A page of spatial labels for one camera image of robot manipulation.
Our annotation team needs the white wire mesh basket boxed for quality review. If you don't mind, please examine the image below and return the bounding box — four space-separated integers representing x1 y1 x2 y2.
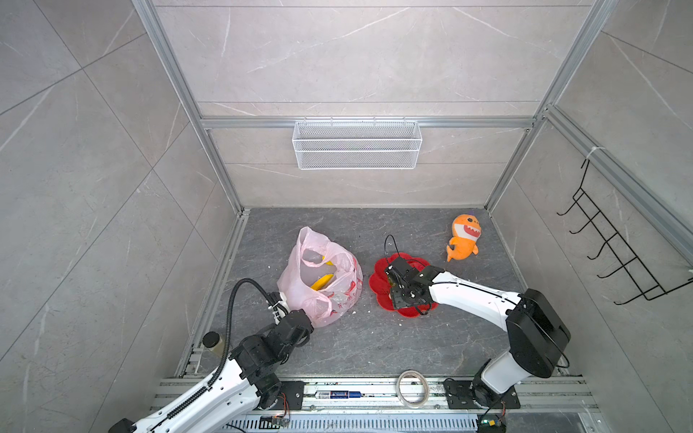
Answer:
292 120 423 171

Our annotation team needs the pink plastic bag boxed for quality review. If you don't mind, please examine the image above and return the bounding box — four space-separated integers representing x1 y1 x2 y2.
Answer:
277 227 364 328

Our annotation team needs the black wire hook rack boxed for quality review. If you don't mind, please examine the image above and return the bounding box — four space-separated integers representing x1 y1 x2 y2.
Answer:
556 159 692 306

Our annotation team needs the orange shark plush toy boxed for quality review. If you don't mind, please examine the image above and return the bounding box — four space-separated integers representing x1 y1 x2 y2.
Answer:
446 215 482 262

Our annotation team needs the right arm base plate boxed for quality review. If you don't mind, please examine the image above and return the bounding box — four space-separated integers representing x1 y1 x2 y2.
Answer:
442 378 521 410

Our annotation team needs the small dark-lid jar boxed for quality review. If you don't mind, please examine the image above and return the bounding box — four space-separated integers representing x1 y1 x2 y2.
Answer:
202 331 227 359

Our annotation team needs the red flower-shaped plate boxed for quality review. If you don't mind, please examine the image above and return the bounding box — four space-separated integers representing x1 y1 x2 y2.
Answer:
369 253 438 319

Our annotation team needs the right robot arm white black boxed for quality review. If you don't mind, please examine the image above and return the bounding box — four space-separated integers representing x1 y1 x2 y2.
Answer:
384 257 570 408

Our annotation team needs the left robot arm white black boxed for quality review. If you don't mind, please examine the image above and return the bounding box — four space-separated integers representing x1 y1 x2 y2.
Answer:
109 310 313 432

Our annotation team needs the yellow fake banana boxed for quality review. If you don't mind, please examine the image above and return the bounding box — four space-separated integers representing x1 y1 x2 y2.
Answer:
310 274 335 292

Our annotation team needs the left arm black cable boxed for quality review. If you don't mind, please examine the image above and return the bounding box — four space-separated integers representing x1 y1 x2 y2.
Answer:
208 278 274 388

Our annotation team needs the blue marker pen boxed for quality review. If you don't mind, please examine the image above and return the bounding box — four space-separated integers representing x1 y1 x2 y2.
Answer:
314 391 363 400

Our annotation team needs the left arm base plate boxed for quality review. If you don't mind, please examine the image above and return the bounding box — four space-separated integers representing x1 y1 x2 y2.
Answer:
268 380 306 411

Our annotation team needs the clear tape roll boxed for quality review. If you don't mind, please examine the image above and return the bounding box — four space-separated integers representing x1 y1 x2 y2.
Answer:
395 370 431 410

